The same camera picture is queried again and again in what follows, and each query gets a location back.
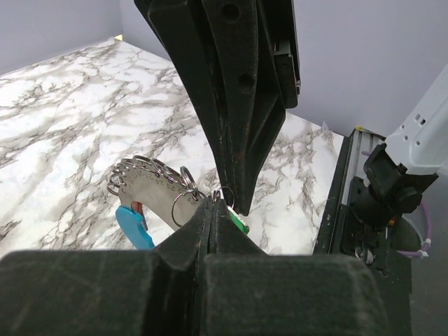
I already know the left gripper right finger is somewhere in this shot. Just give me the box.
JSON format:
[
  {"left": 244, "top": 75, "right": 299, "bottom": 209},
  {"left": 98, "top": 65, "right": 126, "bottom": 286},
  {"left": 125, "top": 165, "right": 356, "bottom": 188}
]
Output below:
[{"left": 201, "top": 201, "right": 389, "bottom": 335}]

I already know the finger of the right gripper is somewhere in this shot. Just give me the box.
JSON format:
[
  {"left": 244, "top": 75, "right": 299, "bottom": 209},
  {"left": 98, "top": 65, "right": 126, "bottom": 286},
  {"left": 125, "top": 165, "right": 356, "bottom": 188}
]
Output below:
[
  {"left": 147, "top": 1, "right": 242, "bottom": 210},
  {"left": 203, "top": 1, "right": 285, "bottom": 215}
]

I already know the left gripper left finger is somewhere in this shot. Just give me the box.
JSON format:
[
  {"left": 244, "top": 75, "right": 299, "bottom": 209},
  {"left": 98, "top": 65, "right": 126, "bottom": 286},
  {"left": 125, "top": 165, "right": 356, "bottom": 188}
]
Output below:
[{"left": 1, "top": 199, "right": 212, "bottom": 335}]

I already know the grey spiky metal ring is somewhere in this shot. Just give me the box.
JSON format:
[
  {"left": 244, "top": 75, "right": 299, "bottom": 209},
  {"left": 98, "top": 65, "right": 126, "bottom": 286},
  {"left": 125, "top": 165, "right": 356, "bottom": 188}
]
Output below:
[{"left": 106, "top": 154, "right": 207, "bottom": 234}]

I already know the green key tag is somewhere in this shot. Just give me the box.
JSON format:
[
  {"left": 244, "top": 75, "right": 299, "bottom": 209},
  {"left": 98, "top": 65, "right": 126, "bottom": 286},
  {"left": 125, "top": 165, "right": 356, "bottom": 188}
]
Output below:
[{"left": 227, "top": 206, "right": 250, "bottom": 235}]

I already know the black mounting base plate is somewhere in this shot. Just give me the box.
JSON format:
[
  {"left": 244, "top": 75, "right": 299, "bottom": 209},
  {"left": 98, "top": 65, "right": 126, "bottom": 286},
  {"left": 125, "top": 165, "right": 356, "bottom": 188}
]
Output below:
[{"left": 314, "top": 136, "right": 412, "bottom": 335}]

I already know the blue silicone band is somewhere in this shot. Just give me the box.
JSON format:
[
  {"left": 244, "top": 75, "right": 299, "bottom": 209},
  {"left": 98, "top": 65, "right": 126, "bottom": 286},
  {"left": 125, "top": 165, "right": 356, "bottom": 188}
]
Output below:
[{"left": 115, "top": 205, "right": 155, "bottom": 250}]

